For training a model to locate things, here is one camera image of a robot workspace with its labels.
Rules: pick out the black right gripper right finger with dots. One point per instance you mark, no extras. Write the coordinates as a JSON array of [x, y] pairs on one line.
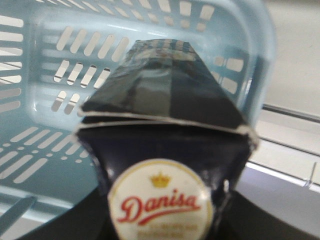
[[243, 220]]

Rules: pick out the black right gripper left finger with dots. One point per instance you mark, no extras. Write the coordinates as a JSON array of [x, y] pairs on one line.
[[88, 220]]

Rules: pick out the dark blue Danisa cookie box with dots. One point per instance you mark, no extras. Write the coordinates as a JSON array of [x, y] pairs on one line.
[[168, 144]]

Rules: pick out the white store shelving unit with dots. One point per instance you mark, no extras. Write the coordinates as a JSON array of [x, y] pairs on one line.
[[289, 123]]

